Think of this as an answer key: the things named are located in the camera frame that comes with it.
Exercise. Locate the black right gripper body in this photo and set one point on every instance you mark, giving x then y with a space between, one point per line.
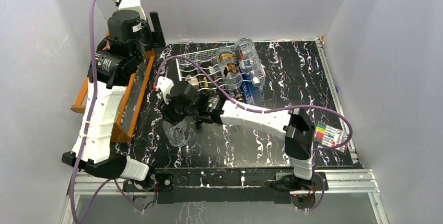
172 111

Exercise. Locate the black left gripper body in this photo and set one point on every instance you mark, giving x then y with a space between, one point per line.
144 43

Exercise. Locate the clear bottle silver cap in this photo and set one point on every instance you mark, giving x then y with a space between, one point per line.
178 135

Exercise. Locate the square clear bottle black cap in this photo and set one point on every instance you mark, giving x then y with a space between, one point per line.
230 72

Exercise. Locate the round clear bottle white cap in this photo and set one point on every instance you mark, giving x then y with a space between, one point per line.
249 61

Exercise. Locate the dark wine bottle brown label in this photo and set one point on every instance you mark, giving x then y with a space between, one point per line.
208 86

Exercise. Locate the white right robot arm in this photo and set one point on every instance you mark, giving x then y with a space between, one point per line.
293 126

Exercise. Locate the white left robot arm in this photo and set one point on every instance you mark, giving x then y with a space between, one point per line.
117 58

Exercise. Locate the orange wooden shelf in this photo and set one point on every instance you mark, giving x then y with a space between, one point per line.
131 102

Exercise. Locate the pack of coloured markers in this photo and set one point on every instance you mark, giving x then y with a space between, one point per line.
327 136

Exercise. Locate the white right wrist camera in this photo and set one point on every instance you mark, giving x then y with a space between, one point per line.
163 85

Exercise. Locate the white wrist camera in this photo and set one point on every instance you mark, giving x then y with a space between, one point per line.
129 5
163 85

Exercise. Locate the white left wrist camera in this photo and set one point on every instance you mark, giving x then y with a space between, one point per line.
129 5

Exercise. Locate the white wire wine rack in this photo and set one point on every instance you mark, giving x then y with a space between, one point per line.
191 64

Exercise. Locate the aluminium frame rail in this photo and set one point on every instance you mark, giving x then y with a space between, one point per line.
230 185

